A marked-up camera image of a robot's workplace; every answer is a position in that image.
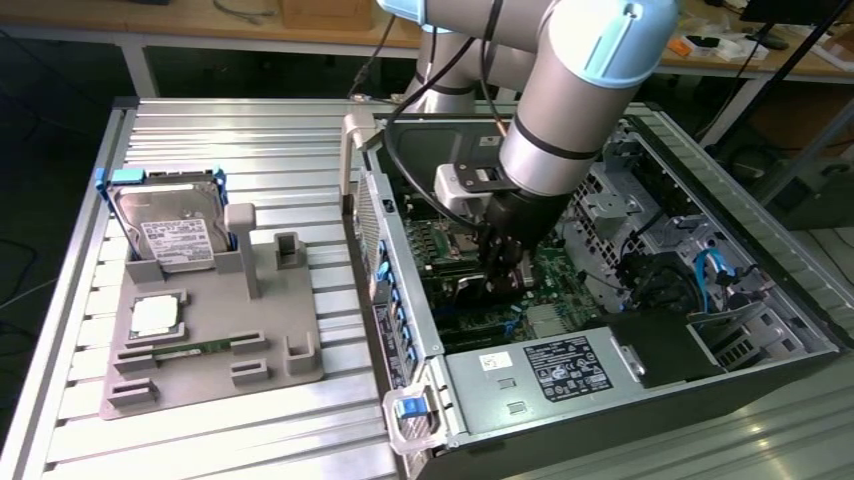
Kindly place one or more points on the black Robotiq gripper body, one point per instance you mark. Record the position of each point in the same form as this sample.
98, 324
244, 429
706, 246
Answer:
527, 215

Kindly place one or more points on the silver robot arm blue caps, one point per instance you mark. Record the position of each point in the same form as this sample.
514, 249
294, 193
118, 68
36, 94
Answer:
574, 100

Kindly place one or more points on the black RAM slot bank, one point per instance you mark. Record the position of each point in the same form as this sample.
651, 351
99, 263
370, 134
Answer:
441, 272
421, 207

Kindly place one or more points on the CPU socket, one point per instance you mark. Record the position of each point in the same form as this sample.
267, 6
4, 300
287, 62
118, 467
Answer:
463, 242

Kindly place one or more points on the green motherboard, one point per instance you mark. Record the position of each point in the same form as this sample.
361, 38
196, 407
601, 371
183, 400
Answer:
567, 295

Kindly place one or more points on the silver chipset heatsink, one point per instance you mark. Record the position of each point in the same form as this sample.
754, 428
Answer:
549, 320

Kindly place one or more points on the silver drive cage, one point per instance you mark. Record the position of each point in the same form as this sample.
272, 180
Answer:
607, 215

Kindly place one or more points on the grey power supply unit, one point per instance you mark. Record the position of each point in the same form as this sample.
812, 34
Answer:
494, 385

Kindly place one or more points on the open black PC case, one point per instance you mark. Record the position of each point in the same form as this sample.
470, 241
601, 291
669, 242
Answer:
601, 430

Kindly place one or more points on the clear latch with blue tab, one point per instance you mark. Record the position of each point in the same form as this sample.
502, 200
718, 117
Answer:
410, 425

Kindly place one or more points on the grey parts rack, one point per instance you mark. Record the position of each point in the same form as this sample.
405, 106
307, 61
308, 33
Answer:
267, 320

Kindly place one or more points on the small orange box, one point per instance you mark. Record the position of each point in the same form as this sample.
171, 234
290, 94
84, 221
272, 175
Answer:
679, 46

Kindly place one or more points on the green RAM stick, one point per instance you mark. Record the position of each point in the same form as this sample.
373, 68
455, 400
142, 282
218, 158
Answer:
194, 348

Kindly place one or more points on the hard disk in blue caddy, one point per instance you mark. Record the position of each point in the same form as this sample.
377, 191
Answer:
174, 225

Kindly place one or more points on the silver CPU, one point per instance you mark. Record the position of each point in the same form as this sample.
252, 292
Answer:
156, 317

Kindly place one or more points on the black stand pole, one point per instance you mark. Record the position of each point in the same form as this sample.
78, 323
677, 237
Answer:
801, 50

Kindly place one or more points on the wooden desk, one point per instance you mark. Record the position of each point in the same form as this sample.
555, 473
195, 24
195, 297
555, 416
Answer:
200, 25

